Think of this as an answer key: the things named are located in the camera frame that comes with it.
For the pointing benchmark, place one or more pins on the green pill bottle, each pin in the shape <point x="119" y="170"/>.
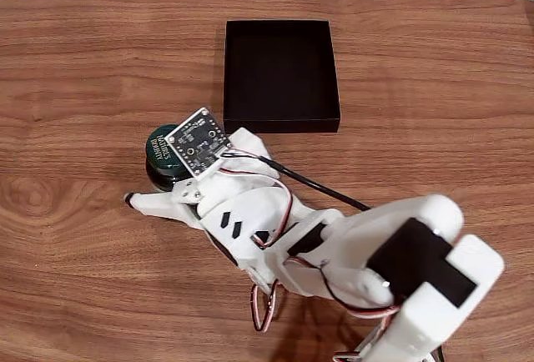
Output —
<point x="160" y="149"/>

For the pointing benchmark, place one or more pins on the camera board on white mount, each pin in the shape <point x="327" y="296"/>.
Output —
<point x="198" y="141"/>

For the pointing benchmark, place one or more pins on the black open cardboard box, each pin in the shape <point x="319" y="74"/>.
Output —
<point x="279" y="74"/>

